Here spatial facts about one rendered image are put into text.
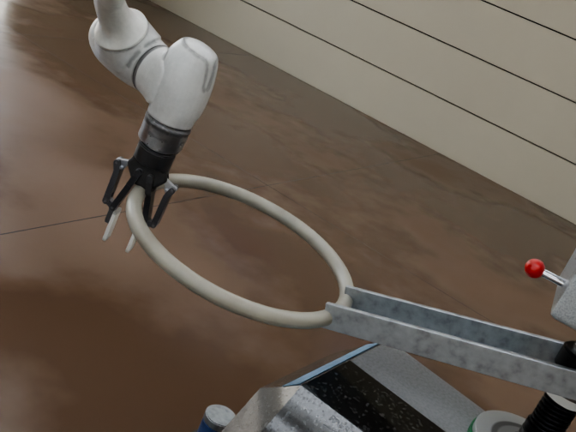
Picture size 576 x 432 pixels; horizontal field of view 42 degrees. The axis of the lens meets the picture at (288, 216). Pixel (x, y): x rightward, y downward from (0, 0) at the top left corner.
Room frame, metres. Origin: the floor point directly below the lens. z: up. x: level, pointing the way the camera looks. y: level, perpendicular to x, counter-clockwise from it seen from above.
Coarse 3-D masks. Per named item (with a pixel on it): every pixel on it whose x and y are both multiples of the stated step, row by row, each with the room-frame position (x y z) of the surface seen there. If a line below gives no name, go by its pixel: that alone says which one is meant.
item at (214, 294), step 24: (144, 192) 1.33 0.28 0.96; (216, 192) 1.54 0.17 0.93; (240, 192) 1.56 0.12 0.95; (288, 216) 1.57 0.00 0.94; (144, 240) 1.17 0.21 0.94; (312, 240) 1.53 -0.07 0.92; (168, 264) 1.13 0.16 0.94; (336, 264) 1.46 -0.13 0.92; (192, 288) 1.11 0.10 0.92; (216, 288) 1.12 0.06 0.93; (240, 312) 1.11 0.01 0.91; (264, 312) 1.13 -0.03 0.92; (288, 312) 1.16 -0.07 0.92; (312, 312) 1.20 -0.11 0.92
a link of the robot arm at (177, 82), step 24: (168, 48) 1.37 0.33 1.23; (192, 48) 1.31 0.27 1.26; (144, 72) 1.32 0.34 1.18; (168, 72) 1.30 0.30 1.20; (192, 72) 1.29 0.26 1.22; (216, 72) 1.34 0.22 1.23; (144, 96) 1.33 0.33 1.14; (168, 96) 1.29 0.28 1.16; (192, 96) 1.30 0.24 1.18; (168, 120) 1.30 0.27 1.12; (192, 120) 1.32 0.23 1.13
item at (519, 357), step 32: (352, 288) 1.34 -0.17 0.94; (352, 320) 1.22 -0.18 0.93; (384, 320) 1.20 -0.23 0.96; (416, 320) 1.30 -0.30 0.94; (448, 320) 1.28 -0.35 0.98; (480, 320) 1.27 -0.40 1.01; (416, 352) 1.18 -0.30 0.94; (448, 352) 1.17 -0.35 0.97; (480, 352) 1.15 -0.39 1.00; (512, 352) 1.15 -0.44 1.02; (544, 352) 1.23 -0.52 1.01; (544, 384) 1.12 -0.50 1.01
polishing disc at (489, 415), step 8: (480, 416) 1.21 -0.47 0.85; (488, 416) 1.22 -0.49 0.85; (496, 416) 1.24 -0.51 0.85; (504, 416) 1.25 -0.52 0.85; (512, 416) 1.26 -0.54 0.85; (480, 424) 1.18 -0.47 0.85; (488, 424) 1.19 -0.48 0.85; (496, 424) 1.20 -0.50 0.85; (504, 424) 1.22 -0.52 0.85; (512, 424) 1.23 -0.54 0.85; (520, 424) 1.24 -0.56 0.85
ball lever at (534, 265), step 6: (528, 264) 1.14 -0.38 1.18; (534, 264) 1.13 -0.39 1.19; (540, 264) 1.13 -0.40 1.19; (528, 270) 1.13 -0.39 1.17; (534, 270) 1.13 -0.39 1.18; (540, 270) 1.13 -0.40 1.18; (546, 270) 1.14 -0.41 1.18; (534, 276) 1.13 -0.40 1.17; (540, 276) 1.13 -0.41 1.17; (546, 276) 1.13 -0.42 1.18; (552, 276) 1.13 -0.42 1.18; (558, 276) 1.13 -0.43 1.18; (552, 282) 1.13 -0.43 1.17; (558, 282) 1.12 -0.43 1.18; (564, 282) 1.12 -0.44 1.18
